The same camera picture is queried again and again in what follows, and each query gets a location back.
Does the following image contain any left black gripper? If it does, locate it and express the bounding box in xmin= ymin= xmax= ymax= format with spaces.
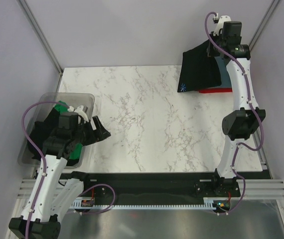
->
xmin=72 ymin=116 xmax=110 ymax=146

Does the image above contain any green t shirt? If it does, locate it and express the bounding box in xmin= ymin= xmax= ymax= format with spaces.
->
xmin=54 ymin=101 xmax=88 ymax=164

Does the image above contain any black t shirt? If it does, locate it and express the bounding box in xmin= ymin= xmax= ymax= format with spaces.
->
xmin=177 ymin=40 xmax=222 ymax=93
xmin=29 ymin=109 xmax=83 ymax=166

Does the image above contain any clear plastic bin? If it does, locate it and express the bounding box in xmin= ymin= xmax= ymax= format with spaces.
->
xmin=18 ymin=93 xmax=95 ymax=167

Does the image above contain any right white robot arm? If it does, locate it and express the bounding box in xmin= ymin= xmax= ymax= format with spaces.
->
xmin=208 ymin=34 xmax=266 ymax=196

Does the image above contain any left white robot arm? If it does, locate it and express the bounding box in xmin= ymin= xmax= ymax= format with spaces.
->
xmin=8 ymin=112 xmax=111 ymax=239

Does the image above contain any folded grey-blue t shirt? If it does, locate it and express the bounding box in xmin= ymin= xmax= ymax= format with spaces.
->
xmin=215 ymin=57 xmax=232 ymax=89

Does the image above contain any black t shirt in bin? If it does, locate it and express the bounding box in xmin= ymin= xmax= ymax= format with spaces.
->
xmin=29 ymin=109 xmax=83 ymax=166

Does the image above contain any folded red t shirt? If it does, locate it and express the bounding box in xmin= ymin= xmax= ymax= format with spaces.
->
xmin=198 ymin=88 xmax=232 ymax=94

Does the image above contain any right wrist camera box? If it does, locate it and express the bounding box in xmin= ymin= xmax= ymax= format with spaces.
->
xmin=222 ymin=21 xmax=242 ymax=39

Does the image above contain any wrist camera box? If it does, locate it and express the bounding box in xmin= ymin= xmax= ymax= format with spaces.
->
xmin=222 ymin=21 xmax=242 ymax=39
xmin=58 ymin=112 xmax=79 ymax=130

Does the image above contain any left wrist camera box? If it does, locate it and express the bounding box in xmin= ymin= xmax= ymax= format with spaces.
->
xmin=58 ymin=112 xmax=79 ymax=130

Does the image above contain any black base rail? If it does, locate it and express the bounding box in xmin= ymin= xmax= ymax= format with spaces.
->
xmin=62 ymin=171 xmax=241 ymax=205

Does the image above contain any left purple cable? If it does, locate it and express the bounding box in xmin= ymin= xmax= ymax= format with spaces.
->
xmin=22 ymin=100 xmax=73 ymax=239

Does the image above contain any right aluminium frame post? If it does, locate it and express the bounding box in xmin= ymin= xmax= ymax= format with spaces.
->
xmin=243 ymin=0 xmax=282 ymax=60

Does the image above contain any aluminium frame post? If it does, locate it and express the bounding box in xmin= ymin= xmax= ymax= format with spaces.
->
xmin=17 ymin=0 xmax=64 ymax=75
xmin=243 ymin=0 xmax=282 ymax=60

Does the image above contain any left aluminium frame post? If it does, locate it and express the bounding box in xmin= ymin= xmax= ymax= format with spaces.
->
xmin=17 ymin=0 xmax=64 ymax=75

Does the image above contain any aluminium extrusion rail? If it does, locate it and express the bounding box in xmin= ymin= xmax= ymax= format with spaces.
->
xmin=16 ymin=179 xmax=284 ymax=200

